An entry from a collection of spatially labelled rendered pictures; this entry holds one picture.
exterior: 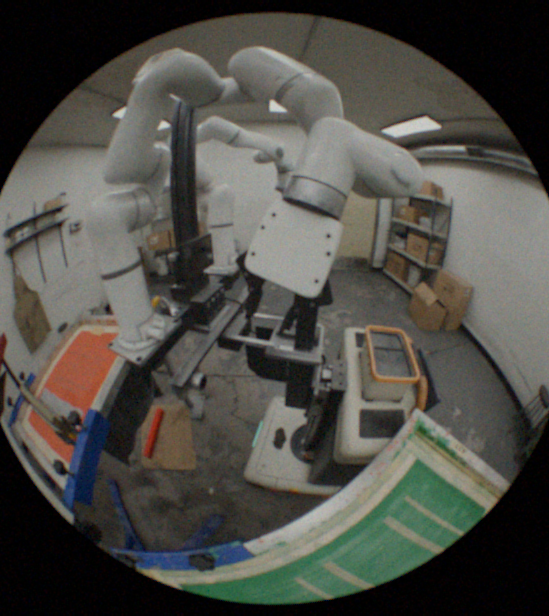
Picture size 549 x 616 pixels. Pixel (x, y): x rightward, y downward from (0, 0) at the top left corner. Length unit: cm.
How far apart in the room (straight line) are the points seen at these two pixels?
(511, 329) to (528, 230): 131
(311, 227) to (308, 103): 17
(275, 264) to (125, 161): 30
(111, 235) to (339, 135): 36
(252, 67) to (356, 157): 19
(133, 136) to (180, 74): 12
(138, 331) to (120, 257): 15
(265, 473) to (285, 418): 37
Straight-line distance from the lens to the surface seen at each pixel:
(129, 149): 37
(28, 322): 283
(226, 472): 144
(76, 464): 60
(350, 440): 54
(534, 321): 309
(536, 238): 315
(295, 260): 23
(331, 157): 24
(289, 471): 113
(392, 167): 25
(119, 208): 38
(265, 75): 31
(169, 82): 36
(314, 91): 28
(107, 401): 64
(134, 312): 42
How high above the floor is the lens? 139
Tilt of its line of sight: 31 degrees down
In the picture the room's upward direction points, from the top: straight up
